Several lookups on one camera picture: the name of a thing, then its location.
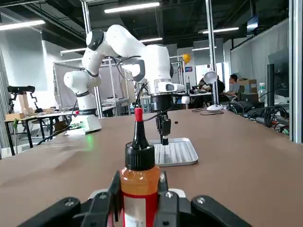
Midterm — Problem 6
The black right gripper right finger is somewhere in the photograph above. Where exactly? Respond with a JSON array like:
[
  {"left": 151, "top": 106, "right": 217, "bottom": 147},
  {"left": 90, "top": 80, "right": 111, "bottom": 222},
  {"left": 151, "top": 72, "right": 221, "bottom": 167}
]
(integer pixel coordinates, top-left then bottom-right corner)
[{"left": 156, "top": 170, "right": 253, "bottom": 227}]

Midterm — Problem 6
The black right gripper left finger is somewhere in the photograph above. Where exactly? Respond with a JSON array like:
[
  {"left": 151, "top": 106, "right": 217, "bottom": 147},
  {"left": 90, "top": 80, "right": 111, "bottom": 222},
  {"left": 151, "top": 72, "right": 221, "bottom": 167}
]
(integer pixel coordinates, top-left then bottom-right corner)
[{"left": 18, "top": 170, "right": 123, "bottom": 227}]

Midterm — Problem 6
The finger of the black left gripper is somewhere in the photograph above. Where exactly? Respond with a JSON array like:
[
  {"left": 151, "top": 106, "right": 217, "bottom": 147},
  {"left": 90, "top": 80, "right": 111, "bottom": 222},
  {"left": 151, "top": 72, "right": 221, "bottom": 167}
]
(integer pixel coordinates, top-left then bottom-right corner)
[{"left": 156, "top": 115, "right": 171, "bottom": 145}]

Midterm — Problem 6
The orange oil bottle black cap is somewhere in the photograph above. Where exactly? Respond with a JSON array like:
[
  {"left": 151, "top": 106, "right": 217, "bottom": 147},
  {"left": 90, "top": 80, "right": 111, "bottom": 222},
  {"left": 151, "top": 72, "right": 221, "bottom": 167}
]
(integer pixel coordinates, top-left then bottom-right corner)
[{"left": 119, "top": 107, "right": 161, "bottom": 227}]

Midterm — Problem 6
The ribbed silver metal tray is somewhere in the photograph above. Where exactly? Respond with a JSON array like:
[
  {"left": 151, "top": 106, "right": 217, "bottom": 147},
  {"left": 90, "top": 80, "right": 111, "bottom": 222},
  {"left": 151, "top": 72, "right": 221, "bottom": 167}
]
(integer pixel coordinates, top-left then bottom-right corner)
[{"left": 148, "top": 137, "right": 199, "bottom": 168}]

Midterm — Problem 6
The person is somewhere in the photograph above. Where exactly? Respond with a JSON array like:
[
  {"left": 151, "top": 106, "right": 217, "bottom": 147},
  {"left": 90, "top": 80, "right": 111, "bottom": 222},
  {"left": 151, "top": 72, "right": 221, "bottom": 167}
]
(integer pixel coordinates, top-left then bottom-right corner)
[
  {"left": 226, "top": 74, "right": 240, "bottom": 103},
  {"left": 198, "top": 79, "right": 213, "bottom": 93}
]

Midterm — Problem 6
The white desk lamp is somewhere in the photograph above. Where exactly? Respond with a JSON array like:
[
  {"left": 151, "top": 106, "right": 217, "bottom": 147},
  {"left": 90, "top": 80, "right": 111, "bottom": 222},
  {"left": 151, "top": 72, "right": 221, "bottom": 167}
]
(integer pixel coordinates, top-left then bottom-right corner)
[{"left": 203, "top": 70, "right": 224, "bottom": 112}]

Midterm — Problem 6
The black monitor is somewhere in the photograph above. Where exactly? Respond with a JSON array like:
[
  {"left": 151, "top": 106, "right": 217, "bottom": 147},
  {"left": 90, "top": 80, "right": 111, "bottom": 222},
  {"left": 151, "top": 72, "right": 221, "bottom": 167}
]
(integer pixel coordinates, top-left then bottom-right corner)
[{"left": 267, "top": 46, "right": 291, "bottom": 112}]

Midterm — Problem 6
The aluminium frame post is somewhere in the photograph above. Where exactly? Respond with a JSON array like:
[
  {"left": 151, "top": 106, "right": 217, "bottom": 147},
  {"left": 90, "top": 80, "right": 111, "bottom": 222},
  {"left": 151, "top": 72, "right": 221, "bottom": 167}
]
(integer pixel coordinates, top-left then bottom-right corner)
[{"left": 289, "top": 0, "right": 303, "bottom": 144}]

